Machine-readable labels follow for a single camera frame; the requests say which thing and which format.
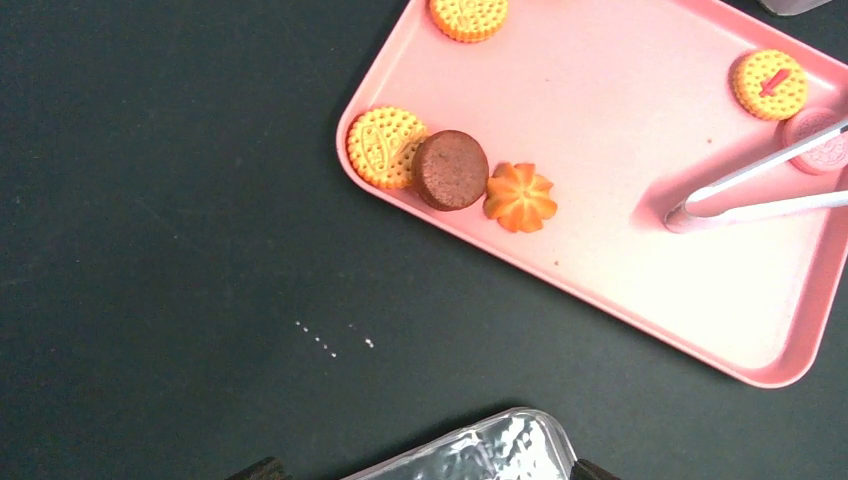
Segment pink round cookie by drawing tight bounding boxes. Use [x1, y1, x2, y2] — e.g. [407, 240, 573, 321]
[780, 107, 848, 177]

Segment white divided cookie tin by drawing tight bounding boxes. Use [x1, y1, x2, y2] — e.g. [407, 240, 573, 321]
[759, 0, 831, 17]

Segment dark chocolate round cookie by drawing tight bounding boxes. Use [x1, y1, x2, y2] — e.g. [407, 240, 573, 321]
[411, 130, 489, 211]

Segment clear plastic tin lid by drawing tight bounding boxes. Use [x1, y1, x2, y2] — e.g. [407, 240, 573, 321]
[344, 407, 578, 480]

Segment red marked dotted cracker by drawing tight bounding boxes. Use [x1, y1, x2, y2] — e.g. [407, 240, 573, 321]
[731, 49, 809, 121]

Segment metal serving tongs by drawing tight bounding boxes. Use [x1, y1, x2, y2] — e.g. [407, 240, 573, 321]
[664, 119, 848, 235]

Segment dotted cracker beside chocolate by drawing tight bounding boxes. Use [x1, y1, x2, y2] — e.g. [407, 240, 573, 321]
[347, 106, 429, 189]

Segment round orange cracker cookie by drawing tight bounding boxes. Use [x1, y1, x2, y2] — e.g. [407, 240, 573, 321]
[428, 0, 509, 43]

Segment pink cookie tray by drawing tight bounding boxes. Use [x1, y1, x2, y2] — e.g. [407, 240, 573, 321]
[336, 1, 847, 388]

